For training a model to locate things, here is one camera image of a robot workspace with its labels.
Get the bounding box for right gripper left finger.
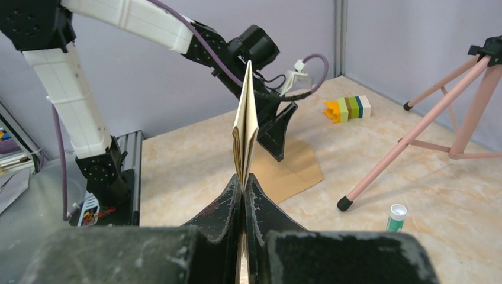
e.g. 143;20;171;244
21;176;242;283

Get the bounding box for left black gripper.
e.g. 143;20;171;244
253;78;298;162

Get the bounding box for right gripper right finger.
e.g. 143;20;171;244
243;174;440;283

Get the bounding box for beige lined letter paper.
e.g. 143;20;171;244
232;60;259;192

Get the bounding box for brown kraft envelope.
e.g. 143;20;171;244
250;138;324;204

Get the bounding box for small green glue stick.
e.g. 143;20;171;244
387;204;408;232

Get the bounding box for stacked colourful toy blocks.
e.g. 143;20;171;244
324;96;372;124

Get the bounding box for pink tripod stand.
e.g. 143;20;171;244
336;35;502;212

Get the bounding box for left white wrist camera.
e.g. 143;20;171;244
278;59;314;96

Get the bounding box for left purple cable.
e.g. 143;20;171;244
51;0;330;222

